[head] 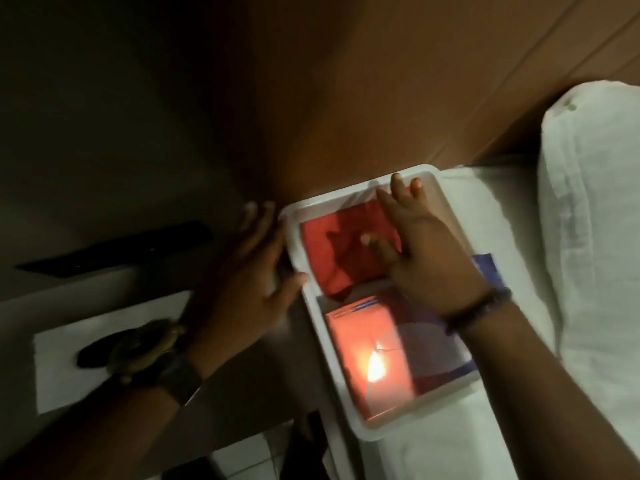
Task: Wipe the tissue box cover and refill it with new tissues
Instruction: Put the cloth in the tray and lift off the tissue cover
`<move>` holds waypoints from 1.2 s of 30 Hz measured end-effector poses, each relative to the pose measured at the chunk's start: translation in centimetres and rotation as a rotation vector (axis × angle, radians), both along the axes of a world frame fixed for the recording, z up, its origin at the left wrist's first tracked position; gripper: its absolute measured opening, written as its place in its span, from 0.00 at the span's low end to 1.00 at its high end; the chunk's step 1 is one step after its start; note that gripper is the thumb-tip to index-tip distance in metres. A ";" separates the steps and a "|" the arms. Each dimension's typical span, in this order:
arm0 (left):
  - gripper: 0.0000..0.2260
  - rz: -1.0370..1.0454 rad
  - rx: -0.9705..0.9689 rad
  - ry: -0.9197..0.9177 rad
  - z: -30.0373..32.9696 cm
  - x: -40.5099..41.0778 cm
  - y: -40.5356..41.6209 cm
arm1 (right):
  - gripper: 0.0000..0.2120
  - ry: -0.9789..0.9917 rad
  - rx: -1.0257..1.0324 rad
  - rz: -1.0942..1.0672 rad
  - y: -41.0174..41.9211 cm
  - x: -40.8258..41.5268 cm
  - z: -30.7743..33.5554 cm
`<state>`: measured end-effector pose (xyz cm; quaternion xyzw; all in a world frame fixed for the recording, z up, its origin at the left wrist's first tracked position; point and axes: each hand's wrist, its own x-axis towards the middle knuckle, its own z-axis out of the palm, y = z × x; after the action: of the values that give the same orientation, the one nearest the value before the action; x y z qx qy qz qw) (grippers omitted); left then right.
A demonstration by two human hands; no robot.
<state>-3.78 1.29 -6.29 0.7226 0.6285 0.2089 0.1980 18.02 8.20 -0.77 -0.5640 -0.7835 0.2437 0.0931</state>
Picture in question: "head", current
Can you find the person's right hand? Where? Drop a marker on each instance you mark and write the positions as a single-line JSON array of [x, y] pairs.
[[430, 259]]

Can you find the person's left hand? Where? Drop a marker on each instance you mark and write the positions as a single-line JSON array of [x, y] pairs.
[[240, 294]]

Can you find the person's right thumb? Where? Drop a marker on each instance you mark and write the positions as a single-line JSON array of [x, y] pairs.
[[381, 250]]

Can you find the person's left thumb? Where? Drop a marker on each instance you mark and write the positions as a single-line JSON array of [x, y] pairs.
[[290, 294]]

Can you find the person's left forearm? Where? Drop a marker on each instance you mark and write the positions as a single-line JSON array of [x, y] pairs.
[[100, 434]]

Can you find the person's right forearm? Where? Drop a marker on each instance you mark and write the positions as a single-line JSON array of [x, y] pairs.
[[540, 394]]

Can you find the red folded cloth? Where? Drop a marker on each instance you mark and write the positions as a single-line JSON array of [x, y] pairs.
[[320, 254]]

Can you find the white plastic tray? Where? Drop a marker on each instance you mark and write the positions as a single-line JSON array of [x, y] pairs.
[[350, 187]]

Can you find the glossy red packet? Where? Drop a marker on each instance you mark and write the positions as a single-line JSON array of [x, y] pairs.
[[360, 334]]

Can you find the bedside table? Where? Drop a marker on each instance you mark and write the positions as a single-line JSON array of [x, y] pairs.
[[250, 384]]

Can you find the purple plastic packet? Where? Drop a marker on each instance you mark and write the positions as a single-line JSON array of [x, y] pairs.
[[430, 344]]

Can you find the long black flat object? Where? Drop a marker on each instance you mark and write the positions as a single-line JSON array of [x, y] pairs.
[[115, 249]]

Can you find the white bed sheet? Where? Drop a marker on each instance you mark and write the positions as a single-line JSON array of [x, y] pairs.
[[450, 444]]

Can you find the small black remote control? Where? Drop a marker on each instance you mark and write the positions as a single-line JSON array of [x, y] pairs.
[[92, 355]]

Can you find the white pillow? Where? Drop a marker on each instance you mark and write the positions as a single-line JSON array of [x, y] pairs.
[[595, 219]]

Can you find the white paper sheet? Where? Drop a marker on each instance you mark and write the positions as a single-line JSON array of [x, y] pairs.
[[60, 364]]

